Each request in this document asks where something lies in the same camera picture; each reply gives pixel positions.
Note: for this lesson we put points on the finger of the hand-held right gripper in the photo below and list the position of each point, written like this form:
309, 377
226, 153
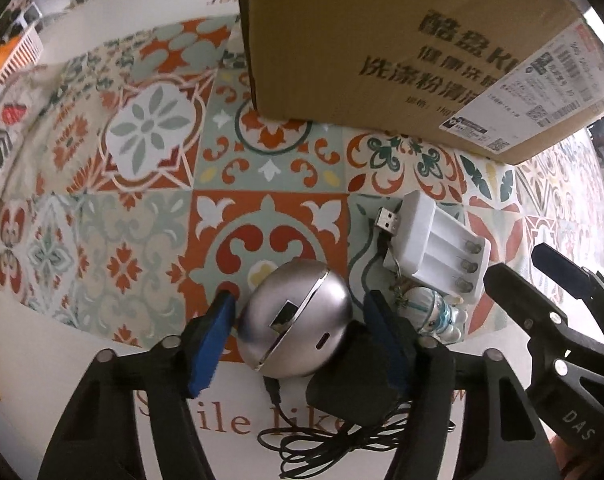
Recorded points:
527, 305
582, 285

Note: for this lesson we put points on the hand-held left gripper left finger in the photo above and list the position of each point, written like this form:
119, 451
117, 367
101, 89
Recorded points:
209, 345

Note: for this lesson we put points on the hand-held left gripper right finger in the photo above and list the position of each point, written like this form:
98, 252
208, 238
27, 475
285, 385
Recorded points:
387, 345

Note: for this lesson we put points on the silver egg-shaped device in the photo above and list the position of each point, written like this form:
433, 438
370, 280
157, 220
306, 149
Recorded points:
302, 320

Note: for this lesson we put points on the brown cardboard box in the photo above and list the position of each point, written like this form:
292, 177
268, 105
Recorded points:
357, 35

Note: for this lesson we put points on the white battery charger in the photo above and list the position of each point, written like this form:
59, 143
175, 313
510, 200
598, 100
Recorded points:
432, 240

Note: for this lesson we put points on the tile patterned table mat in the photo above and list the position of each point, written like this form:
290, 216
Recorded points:
146, 125

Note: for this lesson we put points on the floral fabric tissue box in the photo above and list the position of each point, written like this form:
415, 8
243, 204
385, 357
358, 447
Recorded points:
1, 150

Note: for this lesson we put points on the white fruit basket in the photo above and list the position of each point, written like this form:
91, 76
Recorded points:
24, 52

